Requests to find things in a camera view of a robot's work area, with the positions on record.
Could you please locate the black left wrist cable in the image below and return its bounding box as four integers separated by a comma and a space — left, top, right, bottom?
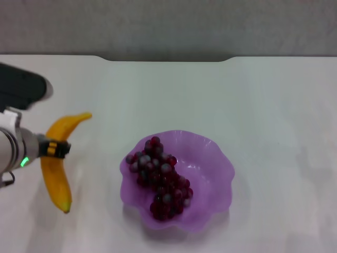
0, 170, 16, 188

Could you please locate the dark red grape bunch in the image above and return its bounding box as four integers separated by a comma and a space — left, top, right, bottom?
125, 136, 194, 221

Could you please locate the purple translucent wavy bowl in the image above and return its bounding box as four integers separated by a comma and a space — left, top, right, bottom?
120, 129, 236, 233

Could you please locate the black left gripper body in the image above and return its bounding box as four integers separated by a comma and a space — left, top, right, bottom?
38, 135, 65, 159

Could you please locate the yellow banana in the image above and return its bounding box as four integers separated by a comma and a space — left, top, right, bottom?
39, 112, 93, 214

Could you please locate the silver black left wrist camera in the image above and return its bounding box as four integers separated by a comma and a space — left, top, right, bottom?
0, 62, 54, 112

